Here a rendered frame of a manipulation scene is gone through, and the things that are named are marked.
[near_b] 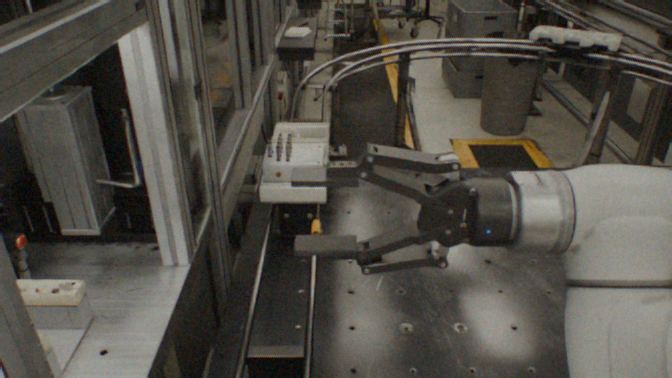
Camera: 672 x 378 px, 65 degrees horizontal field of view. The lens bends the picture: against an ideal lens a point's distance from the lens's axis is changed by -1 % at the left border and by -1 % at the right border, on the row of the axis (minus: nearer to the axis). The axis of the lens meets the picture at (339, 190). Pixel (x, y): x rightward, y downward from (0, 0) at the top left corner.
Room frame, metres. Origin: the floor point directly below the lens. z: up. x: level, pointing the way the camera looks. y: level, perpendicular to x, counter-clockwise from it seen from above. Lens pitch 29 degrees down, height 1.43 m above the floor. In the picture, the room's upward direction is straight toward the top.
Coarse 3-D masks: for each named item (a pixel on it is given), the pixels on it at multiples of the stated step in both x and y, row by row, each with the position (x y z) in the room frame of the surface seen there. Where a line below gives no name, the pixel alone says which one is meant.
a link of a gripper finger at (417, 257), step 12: (396, 252) 0.50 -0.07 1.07; (408, 252) 0.50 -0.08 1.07; (420, 252) 0.49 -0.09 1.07; (372, 264) 0.48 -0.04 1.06; (384, 264) 0.48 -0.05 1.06; (396, 264) 0.48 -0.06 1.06; (408, 264) 0.48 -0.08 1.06; (420, 264) 0.48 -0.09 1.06; (432, 264) 0.48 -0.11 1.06; (444, 264) 0.48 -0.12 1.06
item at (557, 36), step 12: (540, 36) 2.46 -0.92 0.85; (552, 36) 2.44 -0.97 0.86; (564, 36) 2.35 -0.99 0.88; (576, 36) 2.39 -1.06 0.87; (588, 36) 2.34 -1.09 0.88; (600, 36) 2.38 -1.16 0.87; (612, 36) 2.36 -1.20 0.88; (552, 48) 2.37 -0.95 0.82; (564, 48) 2.34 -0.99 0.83; (576, 48) 2.32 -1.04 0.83; (588, 48) 2.32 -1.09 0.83; (600, 48) 2.36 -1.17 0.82; (612, 48) 2.23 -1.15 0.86; (588, 60) 2.28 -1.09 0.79
